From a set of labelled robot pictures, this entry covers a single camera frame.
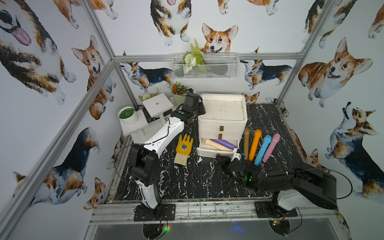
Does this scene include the orange microphone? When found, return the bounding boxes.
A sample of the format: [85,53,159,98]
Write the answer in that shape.
[249,130,262,161]

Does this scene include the blue microphone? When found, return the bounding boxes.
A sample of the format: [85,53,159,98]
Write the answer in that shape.
[254,135,272,166]

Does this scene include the small white flower plant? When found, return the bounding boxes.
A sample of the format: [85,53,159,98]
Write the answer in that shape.
[139,90,159,102]

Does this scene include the green pot red flowers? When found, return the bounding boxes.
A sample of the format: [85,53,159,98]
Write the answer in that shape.
[170,82,187,105]

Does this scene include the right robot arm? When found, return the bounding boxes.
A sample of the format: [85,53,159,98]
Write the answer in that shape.
[216,154,338,212]

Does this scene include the gold microphone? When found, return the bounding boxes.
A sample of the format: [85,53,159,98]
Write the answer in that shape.
[243,128,250,160]

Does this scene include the white stepped display shelf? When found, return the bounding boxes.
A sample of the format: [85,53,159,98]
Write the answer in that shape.
[121,93,176,144]

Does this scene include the white wire wall basket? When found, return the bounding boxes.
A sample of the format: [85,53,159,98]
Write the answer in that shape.
[172,53,240,79]

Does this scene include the yellow work glove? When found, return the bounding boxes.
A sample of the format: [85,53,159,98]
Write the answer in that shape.
[174,134,194,166]

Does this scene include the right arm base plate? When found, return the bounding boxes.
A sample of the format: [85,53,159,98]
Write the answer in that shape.
[254,201,298,219]

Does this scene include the green fern plant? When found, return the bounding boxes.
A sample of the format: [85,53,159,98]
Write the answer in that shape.
[183,39,205,74]

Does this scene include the beige microphone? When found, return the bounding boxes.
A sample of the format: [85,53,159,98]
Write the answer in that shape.
[204,139,233,152]

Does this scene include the white cup green inside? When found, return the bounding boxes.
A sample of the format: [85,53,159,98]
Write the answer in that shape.
[118,107,139,126]

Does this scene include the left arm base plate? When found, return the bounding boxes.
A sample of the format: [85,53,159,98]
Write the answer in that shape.
[134,204,176,222]

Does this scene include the pink microphone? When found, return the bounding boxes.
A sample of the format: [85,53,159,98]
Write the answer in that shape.
[262,134,281,163]

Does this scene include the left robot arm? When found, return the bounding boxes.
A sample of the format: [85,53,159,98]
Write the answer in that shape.
[129,89,206,210]

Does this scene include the purple microphone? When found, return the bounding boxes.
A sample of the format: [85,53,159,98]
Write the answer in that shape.
[212,139,237,150]

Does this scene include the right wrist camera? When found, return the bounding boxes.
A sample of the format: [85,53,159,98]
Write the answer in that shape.
[231,149,245,162]

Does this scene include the white drawer cabinet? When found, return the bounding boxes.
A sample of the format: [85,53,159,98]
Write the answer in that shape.
[197,94,248,158]

